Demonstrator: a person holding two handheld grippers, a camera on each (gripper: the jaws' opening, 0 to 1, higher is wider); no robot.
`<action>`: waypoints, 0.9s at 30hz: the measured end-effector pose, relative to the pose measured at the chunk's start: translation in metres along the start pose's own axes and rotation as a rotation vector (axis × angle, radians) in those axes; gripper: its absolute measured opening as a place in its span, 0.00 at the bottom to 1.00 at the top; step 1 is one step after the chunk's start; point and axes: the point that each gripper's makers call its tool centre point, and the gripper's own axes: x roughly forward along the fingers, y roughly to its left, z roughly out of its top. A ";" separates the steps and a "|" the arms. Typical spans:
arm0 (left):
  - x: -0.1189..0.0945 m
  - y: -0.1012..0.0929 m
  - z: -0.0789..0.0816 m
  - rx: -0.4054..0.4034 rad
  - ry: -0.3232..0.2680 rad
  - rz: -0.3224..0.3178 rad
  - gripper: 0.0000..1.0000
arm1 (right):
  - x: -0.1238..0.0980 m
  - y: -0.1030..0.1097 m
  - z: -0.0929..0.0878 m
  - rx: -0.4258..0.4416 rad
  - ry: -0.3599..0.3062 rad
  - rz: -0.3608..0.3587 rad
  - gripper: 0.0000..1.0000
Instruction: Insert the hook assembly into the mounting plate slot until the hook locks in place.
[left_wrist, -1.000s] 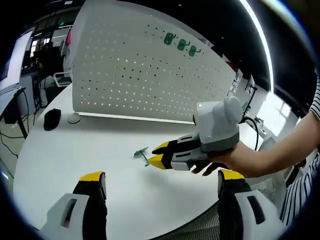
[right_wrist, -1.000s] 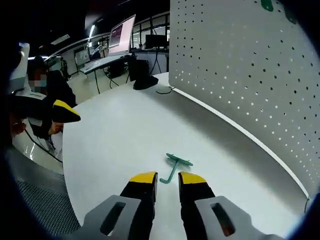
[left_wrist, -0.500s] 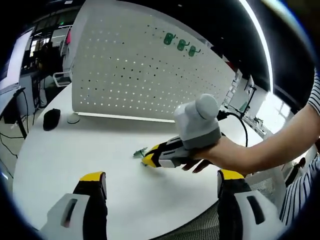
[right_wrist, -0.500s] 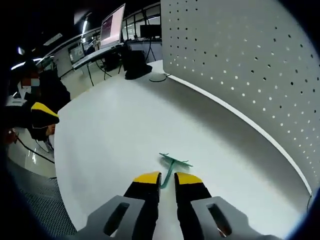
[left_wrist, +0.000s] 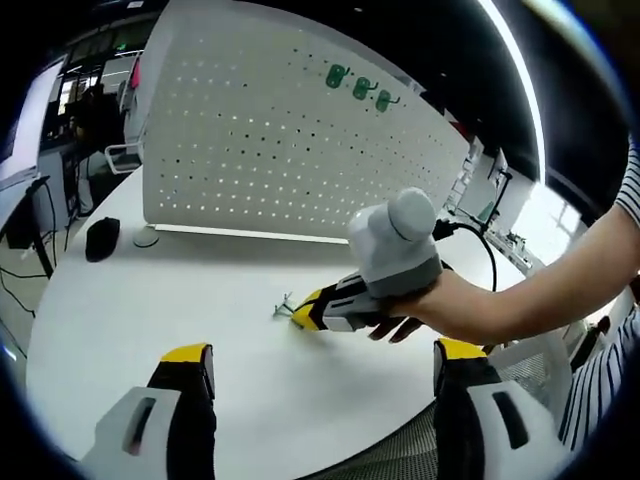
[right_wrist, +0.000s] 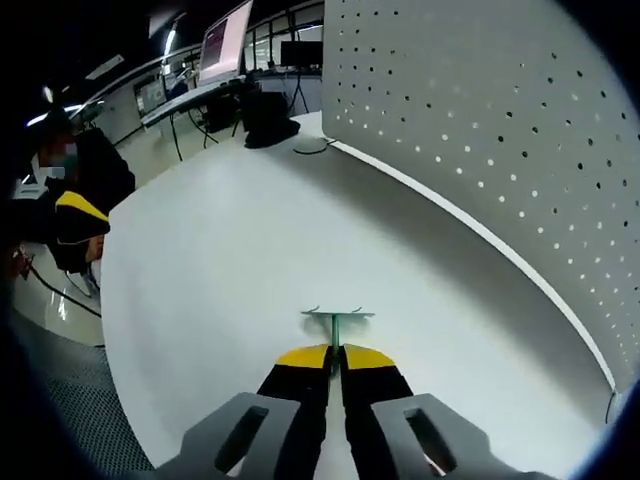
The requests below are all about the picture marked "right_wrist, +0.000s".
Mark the black computer tower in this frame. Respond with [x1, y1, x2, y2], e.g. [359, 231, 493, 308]
[206, 91, 242, 134]

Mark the white laptop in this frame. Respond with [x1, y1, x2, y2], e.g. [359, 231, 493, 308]
[142, 0, 256, 126]

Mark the green hook assembly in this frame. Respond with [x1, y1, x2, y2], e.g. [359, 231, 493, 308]
[300, 305, 377, 374]

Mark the grey mesh office chair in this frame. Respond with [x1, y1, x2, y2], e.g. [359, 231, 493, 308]
[13, 317, 154, 477]

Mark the black computer mouse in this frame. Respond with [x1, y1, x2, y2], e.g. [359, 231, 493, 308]
[243, 118, 302, 150]

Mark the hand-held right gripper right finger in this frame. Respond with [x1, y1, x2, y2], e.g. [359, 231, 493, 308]
[339, 343, 551, 480]

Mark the black computer monitor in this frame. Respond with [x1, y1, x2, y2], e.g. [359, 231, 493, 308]
[279, 40, 324, 69]

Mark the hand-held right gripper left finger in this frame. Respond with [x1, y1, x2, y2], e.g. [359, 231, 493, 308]
[164, 343, 334, 480]

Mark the white perforated mounting plate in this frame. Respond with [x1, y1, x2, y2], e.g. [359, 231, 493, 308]
[321, 0, 640, 397]

